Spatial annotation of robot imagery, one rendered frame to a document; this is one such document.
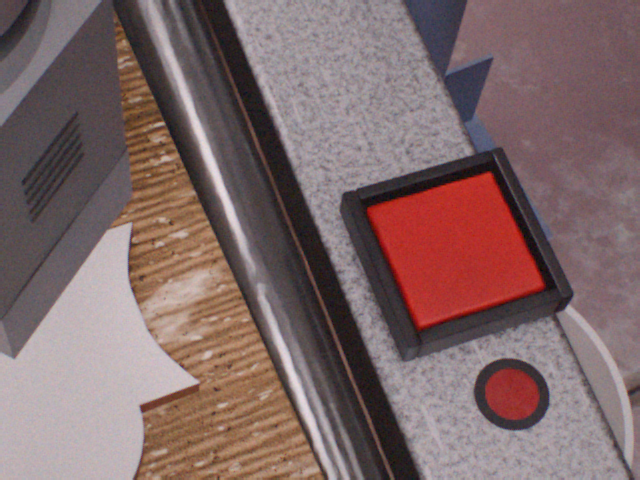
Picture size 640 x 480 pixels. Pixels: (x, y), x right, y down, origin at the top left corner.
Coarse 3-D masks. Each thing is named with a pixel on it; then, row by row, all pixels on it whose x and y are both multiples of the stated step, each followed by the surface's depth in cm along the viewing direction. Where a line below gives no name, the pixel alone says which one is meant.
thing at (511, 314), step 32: (480, 160) 58; (352, 192) 56; (384, 192) 56; (416, 192) 58; (512, 192) 57; (352, 224) 56; (544, 256) 56; (384, 288) 54; (480, 320) 54; (512, 320) 55; (416, 352) 54
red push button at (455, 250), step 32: (448, 192) 57; (480, 192) 57; (384, 224) 56; (416, 224) 56; (448, 224) 56; (480, 224) 56; (512, 224) 57; (384, 256) 56; (416, 256) 56; (448, 256) 56; (480, 256) 56; (512, 256) 56; (416, 288) 55; (448, 288) 55; (480, 288) 55; (512, 288) 55; (544, 288) 56; (416, 320) 54; (448, 320) 55
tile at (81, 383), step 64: (128, 256) 53; (64, 320) 51; (128, 320) 51; (0, 384) 50; (64, 384) 50; (128, 384) 50; (192, 384) 50; (0, 448) 48; (64, 448) 49; (128, 448) 49
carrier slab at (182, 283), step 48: (144, 96) 57; (144, 144) 56; (144, 192) 55; (192, 192) 55; (144, 240) 54; (192, 240) 54; (144, 288) 53; (192, 288) 53; (192, 336) 52; (240, 336) 52; (240, 384) 52; (144, 432) 50; (192, 432) 51; (240, 432) 51; (288, 432) 51
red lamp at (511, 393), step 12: (504, 372) 55; (516, 372) 55; (492, 384) 55; (504, 384) 55; (516, 384) 55; (528, 384) 55; (492, 396) 54; (504, 396) 54; (516, 396) 55; (528, 396) 55; (492, 408) 54; (504, 408) 54; (516, 408) 54; (528, 408) 54
